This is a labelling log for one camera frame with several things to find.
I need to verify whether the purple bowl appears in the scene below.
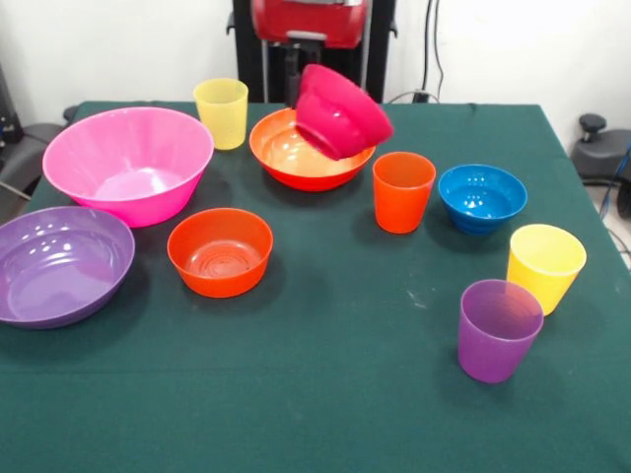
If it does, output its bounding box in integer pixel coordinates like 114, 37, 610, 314
0, 205, 137, 330

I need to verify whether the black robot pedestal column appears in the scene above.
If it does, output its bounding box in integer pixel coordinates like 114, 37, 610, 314
226, 0, 398, 104

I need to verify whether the small pink-red bowl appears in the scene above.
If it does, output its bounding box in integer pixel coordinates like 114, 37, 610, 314
294, 63, 395, 162

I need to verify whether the dark green tablecloth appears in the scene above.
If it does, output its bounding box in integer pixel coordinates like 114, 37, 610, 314
0, 101, 631, 473

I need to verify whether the bright yellow cup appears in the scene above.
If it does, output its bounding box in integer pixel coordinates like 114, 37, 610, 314
506, 223, 589, 317

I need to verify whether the small orange bowl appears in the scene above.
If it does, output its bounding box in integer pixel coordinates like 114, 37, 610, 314
166, 207, 275, 300

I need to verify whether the large orange bowl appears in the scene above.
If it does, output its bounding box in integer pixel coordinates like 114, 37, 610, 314
248, 107, 379, 192

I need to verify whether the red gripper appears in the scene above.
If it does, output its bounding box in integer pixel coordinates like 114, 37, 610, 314
250, 0, 369, 107

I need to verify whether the purple cup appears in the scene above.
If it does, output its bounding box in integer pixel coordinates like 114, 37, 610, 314
456, 279, 545, 384

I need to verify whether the pale yellow cup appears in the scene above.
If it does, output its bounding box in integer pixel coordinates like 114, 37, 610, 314
192, 77, 249, 152

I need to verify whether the large pink bowl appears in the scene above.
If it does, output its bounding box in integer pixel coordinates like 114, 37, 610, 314
41, 105, 216, 229

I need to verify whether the black pedestal foot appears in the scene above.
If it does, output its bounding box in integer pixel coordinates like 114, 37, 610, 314
571, 112, 631, 184
0, 122, 68, 208

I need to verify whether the small blue bowl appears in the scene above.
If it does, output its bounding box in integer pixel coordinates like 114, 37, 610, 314
437, 164, 528, 237

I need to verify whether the orange cup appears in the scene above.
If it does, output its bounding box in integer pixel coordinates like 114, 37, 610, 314
372, 151, 438, 236

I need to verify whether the tangle of floor cables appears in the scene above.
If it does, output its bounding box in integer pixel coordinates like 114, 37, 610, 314
596, 142, 631, 257

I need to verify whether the black hanging cable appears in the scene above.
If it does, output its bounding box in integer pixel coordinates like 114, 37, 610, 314
422, 0, 448, 102

